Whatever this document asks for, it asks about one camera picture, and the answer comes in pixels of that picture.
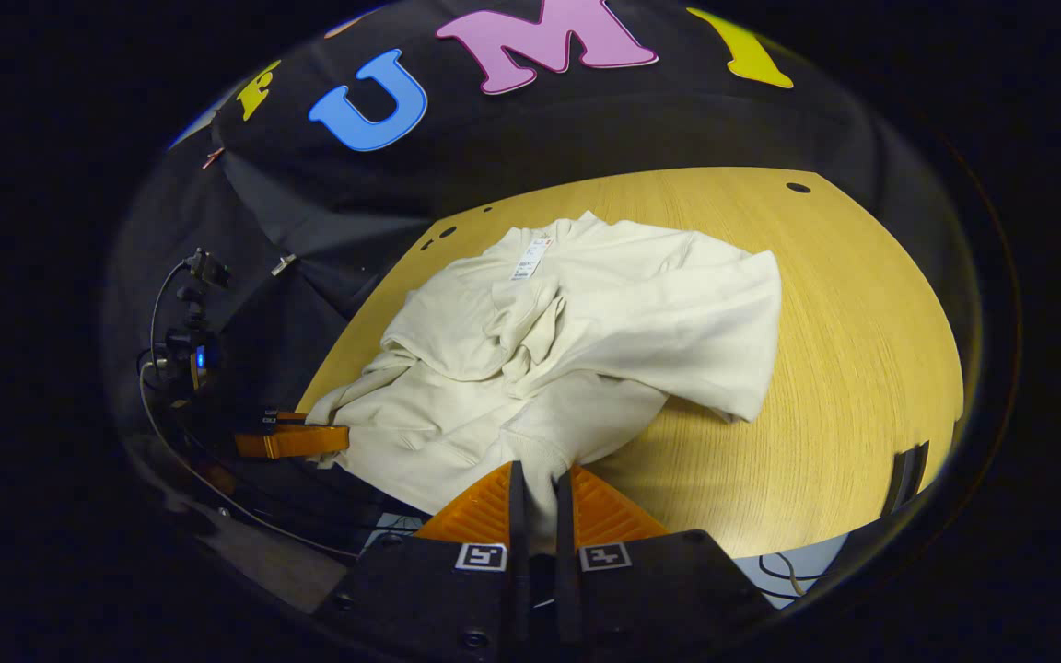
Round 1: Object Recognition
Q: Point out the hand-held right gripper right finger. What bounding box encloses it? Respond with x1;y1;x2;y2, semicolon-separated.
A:
554;463;777;662

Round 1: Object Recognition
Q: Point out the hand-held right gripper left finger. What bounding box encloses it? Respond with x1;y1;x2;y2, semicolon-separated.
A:
312;459;533;662

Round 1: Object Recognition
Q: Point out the white sweatshirt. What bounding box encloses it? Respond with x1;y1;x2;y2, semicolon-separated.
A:
305;210;783;553

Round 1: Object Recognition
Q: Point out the black backdrop cloth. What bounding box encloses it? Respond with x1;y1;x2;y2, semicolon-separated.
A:
111;0;983;434

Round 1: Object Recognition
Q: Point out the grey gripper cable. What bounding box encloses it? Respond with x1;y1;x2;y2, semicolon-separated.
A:
137;261;361;561

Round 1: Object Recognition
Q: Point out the black floor cable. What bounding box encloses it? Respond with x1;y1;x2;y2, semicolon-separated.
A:
759;551;831;599

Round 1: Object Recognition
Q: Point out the black table edge bracket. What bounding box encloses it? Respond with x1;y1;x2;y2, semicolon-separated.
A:
880;440;931;518

